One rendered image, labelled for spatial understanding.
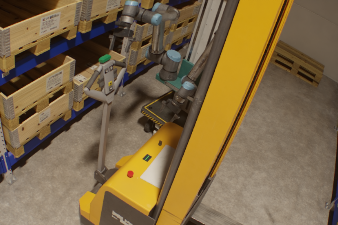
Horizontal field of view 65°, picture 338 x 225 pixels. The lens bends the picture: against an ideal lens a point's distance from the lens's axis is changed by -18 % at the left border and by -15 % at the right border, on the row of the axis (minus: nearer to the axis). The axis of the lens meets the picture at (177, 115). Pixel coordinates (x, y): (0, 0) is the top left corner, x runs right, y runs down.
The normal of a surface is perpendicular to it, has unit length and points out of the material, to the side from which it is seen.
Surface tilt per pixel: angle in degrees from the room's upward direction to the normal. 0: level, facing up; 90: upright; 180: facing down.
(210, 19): 90
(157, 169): 0
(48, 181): 0
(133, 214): 90
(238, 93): 90
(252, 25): 90
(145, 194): 0
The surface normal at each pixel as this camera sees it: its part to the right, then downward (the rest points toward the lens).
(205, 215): 0.24, -0.76
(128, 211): -0.46, 0.47
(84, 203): -0.09, -0.87
